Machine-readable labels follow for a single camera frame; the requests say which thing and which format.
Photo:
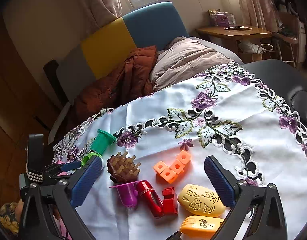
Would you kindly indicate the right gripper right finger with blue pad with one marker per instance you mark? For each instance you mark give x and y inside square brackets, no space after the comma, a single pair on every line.
[234,194]

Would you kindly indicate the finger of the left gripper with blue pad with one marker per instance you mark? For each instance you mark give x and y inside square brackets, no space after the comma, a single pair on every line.
[61,169]

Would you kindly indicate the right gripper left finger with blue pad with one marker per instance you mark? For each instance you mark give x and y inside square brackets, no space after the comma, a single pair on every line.
[71,192]

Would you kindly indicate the lime green plastic gadget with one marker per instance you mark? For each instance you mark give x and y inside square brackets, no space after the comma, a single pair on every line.
[88,156]

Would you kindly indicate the yellow perforated oval case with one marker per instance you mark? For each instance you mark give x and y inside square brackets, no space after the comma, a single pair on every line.
[201,201]

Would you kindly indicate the teal green plastic cup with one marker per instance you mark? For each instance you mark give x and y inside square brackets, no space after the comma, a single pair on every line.
[102,141]

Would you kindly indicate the brown massage comb brush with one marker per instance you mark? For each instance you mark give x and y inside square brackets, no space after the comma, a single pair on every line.
[123,169]

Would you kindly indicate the purple plastic flanged cup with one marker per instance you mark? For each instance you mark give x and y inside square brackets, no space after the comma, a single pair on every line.
[127,193]

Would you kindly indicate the orange plastic comb clip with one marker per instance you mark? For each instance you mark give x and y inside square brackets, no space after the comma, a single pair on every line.
[200,226]

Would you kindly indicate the orange connected cube blocks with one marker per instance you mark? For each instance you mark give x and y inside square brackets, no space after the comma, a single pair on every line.
[171,173]

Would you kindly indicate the red metallic cylinder toy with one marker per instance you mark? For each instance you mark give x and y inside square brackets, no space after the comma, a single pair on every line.
[158,207]

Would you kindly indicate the white embroidered floral tablecloth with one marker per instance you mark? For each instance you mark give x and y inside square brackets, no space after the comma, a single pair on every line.
[226,112]

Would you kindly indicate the rust brown quilted jacket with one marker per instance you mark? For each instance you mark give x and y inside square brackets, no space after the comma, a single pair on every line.
[122,85]

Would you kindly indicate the black round table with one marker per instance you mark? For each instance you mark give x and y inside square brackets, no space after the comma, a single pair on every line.
[285,81]

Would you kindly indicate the beige pink quilted blanket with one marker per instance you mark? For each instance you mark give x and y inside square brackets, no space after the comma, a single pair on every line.
[182,59]

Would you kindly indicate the wooden side table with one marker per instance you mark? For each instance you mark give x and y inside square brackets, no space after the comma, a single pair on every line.
[232,38]

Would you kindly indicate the pink curtain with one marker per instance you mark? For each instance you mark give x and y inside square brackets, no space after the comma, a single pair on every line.
[99,13]

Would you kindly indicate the purple box on table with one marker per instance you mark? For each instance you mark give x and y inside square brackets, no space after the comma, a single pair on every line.
[223,19]

